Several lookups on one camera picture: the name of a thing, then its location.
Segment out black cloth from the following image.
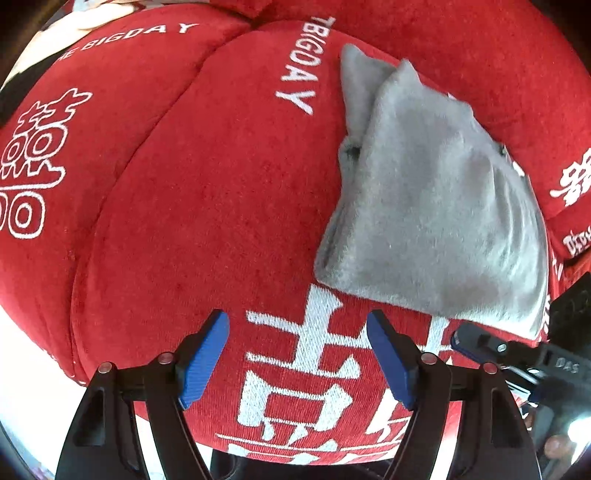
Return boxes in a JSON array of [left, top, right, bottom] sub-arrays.
[[0, 69, 33, 125]]

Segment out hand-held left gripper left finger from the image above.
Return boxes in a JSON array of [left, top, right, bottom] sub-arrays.
[[55, 310, 230, 480]]

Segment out red printed sofa back cushion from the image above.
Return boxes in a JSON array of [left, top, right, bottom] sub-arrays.
[[259, 0, 591, 217]]

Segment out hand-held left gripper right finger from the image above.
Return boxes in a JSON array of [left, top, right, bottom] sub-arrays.
[[367, 310, 536, 480]]

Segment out grey knit sweater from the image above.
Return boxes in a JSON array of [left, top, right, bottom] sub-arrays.
[[314, 44, 552, 340]]

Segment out red seat cushion bold print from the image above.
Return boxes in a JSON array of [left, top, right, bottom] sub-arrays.
[[69, 18, 555, 467]]

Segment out red seat cushion outlined print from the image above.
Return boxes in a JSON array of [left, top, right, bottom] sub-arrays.
[[0, 9, 259, 388]]

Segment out red seat cushion small print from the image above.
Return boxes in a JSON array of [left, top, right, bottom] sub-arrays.
[[547, 210, 591, 296]]

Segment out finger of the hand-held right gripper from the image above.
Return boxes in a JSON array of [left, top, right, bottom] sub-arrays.
[[450, 322, 544, 377], [505, 367, 543, 407]]

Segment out person's right hand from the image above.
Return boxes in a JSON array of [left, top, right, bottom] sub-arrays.
[[544, 434, 575, 464]]

